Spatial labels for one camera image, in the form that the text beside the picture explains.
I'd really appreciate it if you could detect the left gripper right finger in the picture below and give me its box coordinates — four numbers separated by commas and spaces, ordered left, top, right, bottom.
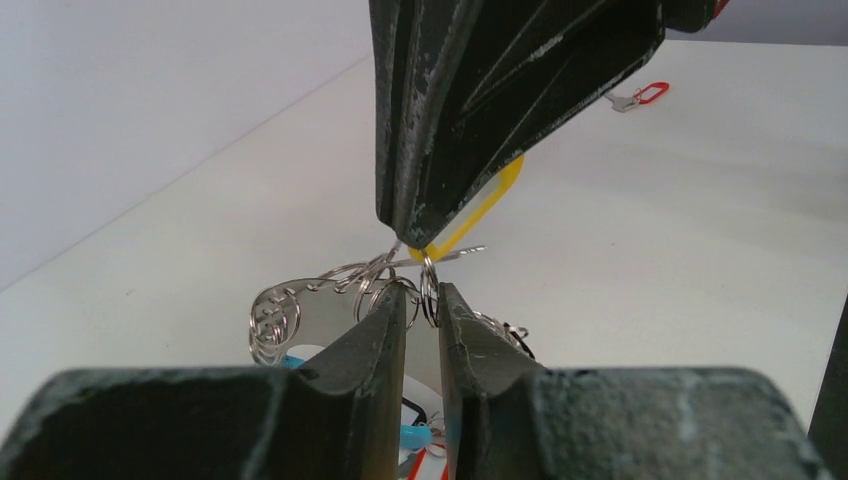
438, 283, 831, 479

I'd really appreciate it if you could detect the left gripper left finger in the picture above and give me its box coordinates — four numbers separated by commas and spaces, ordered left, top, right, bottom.
1, 286, 407, 479

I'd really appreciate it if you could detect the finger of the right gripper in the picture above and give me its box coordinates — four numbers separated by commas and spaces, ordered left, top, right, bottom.
391, 0, 719, 249
369, 1, 483, 229

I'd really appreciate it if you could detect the yellow tagged key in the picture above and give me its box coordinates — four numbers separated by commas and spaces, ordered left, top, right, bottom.
408, 155, 525, 263

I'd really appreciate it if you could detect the blue handled metal keyring holder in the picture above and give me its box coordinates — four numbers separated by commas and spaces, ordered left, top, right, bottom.
248, 241, 442, 452

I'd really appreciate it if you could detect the red tagged key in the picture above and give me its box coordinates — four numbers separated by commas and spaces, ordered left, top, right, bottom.
604, 81, 671, 113

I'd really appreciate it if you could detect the bunch of coloured tagged keys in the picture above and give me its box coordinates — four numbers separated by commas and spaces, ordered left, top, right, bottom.
397, 311, 538, 480

